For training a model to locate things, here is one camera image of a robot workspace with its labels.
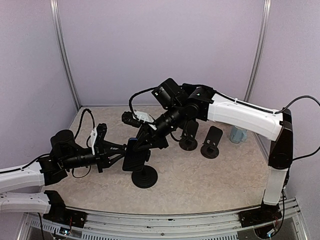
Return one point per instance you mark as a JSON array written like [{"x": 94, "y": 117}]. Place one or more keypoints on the aluminium frame post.
[
  {"x": 54, "y": 6},
  {"x": 259, "y": 48}
]

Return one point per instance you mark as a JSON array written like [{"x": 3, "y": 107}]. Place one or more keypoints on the black pole phone stand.
[{"x": 144, "y": 176}]

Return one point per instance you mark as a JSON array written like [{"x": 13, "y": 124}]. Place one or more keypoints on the black folding stand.
[
  {"x": 188, "y": 140},
  {"x": 209, "y": 147}
]

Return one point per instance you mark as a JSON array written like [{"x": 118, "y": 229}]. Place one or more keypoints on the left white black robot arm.
[{"x": 49, "y": 169}]

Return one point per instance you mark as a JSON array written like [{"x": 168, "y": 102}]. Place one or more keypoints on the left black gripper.
[{"x": 102, "y": 153}]

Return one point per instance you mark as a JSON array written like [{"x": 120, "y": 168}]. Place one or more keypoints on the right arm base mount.
[{"x": 258, "y": 216}]

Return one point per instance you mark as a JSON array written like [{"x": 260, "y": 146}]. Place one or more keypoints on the blue phone black screen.
[{"x": 134, "y": 161}]

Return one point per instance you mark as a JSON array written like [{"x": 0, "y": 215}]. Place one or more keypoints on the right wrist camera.
[{"x": 137, "y": 118}]

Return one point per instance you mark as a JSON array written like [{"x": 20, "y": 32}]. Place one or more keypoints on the front aluminium rail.
[{"x": 221, "y": 225}]

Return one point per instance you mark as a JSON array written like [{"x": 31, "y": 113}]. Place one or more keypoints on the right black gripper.
[{"x": 147, "y": 135}]

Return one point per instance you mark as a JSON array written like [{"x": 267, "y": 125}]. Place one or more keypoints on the light blue mug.
[{"x": 238, "y": 135}]

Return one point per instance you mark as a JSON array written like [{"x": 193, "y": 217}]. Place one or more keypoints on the left aluminium frame post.
[{"x": 54, "y": 6}]

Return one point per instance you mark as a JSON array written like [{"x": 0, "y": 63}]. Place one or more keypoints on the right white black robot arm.
[{"x": 189, "y": 102}]

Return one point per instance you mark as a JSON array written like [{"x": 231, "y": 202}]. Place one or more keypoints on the right aluminium frame post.
[{"x": 259, "y": 48}]

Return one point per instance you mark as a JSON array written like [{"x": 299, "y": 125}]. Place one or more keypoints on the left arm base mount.
[{"x": 66, "y": 216}]

